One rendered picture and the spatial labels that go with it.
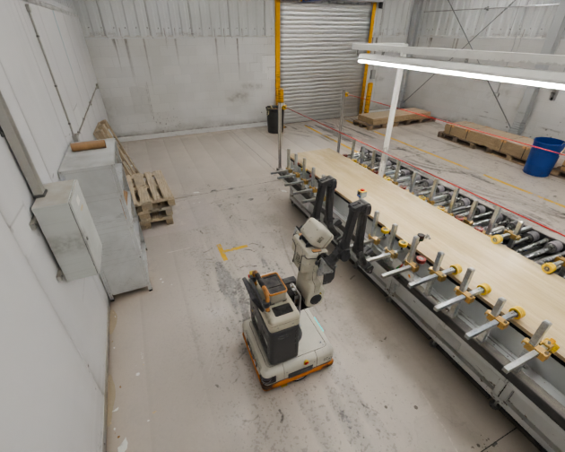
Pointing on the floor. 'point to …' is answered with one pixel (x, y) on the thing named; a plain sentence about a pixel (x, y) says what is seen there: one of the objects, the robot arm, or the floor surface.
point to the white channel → (465, 62)
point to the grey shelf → (110, 215)
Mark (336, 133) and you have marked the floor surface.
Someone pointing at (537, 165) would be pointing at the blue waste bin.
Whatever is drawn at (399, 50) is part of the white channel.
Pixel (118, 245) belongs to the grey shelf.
